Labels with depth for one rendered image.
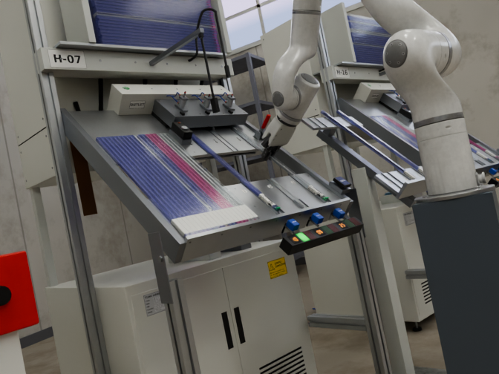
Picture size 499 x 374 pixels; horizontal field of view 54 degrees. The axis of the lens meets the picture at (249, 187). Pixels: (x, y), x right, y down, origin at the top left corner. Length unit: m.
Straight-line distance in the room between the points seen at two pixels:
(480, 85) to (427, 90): 3.71
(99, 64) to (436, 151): 1.10
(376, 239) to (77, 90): 1.21
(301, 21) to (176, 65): 0.55
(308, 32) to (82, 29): 0.73
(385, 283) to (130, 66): 1.22
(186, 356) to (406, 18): 1.00
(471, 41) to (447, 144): 3.79
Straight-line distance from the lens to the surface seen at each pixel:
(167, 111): 1.74
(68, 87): 1.87
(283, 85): 1.55
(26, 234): 4.56
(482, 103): 4.96
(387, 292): 1.96
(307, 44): 1.60
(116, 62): 1.79
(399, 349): 2.02
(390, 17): 1.40
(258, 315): 1.76
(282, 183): 1.62
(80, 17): 1.79
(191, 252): 1.23
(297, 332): 1.90
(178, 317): 1.20
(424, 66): 1.25
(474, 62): 5.01
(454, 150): 1.28
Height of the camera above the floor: 0.79
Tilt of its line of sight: 2 degrees up
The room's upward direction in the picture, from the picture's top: 11 degrees counter-clockwise
